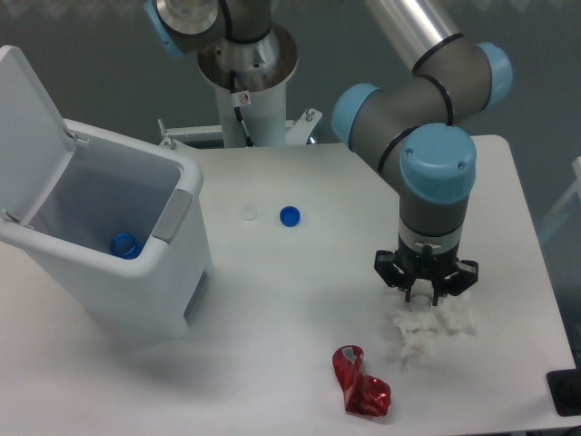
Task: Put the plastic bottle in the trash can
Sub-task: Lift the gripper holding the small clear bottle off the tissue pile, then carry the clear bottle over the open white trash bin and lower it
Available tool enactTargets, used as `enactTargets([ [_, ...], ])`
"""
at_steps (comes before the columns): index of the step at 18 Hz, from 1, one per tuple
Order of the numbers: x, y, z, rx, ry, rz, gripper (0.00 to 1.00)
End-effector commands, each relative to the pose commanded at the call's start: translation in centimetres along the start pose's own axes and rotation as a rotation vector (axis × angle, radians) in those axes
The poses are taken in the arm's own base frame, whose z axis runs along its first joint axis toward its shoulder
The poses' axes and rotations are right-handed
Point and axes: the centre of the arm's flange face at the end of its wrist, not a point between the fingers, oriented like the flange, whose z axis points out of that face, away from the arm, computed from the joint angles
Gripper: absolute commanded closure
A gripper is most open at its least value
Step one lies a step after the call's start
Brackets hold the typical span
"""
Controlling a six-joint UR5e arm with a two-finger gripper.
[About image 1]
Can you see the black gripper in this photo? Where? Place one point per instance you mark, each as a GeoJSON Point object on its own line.
{"type": "Point", "coordinates": [410, 262]}

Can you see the crushed clear plastic bottle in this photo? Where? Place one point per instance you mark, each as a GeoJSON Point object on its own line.
{"type": "Point", "coordinates": [419, 326]}

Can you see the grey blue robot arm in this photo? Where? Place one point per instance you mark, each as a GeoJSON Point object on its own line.
{"type": "Point", "coordinates": [410, 137]}

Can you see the crushed red can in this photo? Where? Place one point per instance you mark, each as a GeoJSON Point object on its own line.
{"type": "Point", "coordinates": [363, 394]}

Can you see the blue bottle cap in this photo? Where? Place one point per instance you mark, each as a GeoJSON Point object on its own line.
{"type": "Point", "coordinates": [289, 216]}

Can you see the white bottle cap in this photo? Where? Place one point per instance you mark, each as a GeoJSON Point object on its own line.
{"type": "Point", "coordinates": [248, 213]}

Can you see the white open trash can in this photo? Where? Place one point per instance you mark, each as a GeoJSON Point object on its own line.
{"type": "Point", "coordinates": [68, 188]}

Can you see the black device at edge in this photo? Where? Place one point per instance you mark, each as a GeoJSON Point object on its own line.
{"type": "Point", "coordinates": [564, 386]}

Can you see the white frame at right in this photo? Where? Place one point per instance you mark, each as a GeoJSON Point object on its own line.
{"type": "Point", "coordinates": [562, 209]}

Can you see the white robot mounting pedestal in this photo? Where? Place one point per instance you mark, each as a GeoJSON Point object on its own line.
{"type": "Point", "coordinates": [250, 87]}

